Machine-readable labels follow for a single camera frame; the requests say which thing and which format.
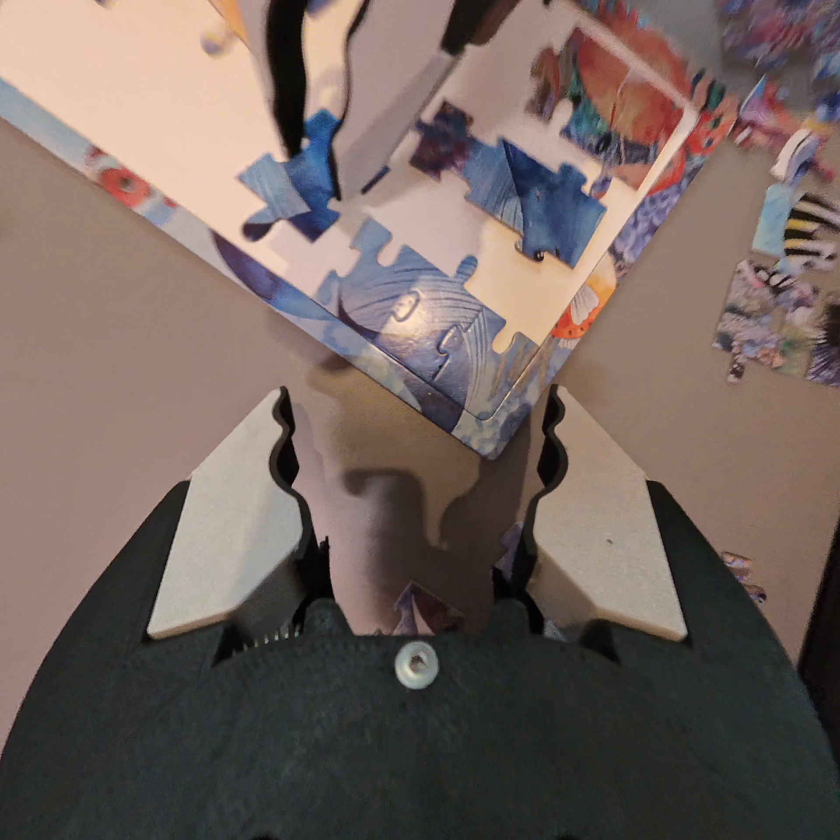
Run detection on blue white-striped puzzle piece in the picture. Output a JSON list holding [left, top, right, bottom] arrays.
[[238, 110, 343, 242]]

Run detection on green grey urchin-spine puzzle piece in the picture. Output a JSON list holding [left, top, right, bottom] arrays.
[[804, 307, 840, 389]]

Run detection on purple orange fish puzzle piece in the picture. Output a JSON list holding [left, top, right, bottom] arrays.
[[718, 550, 769, 605]]

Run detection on yellow black striped fish piece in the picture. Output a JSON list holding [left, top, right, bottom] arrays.
[[751, 187, 840, 274]]

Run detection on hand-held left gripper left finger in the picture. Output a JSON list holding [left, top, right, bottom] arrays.
[[146, 386, 333, 641]]

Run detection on joined blue whale puzzle pieces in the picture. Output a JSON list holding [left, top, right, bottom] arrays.
[[318, 220, 550, 422]]

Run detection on black white spotted puzzle piece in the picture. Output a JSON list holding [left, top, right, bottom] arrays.
[[713, 259, 819, 385]]

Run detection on dark blue whale face piece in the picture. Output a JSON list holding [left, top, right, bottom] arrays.
[[502, 138, 609, 269]]

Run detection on joined orange crab puzzle pieces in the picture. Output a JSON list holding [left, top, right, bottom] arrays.
[[532, 25, 698, 193]]

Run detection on ocean jigsaw puzzle frame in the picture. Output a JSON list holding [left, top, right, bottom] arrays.
[[0, 0, 742, 460]]

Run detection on blue striped coral puzzle piece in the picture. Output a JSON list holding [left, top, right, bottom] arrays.
[[410, 100, 526, 232]]

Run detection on red coral white wave piece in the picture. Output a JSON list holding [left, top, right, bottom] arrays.
[[730, 72, 840, 186]]

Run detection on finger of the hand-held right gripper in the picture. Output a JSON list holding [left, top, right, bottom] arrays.
[[266, 0, 311, 160], [330, 0, 462, 202]]

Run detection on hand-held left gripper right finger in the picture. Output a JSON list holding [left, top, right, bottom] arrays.
[[492, 384, 689, 643]]

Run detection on purple white-patch puzzle piece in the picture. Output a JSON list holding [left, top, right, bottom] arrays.
[[392, 581, 467, 636]]

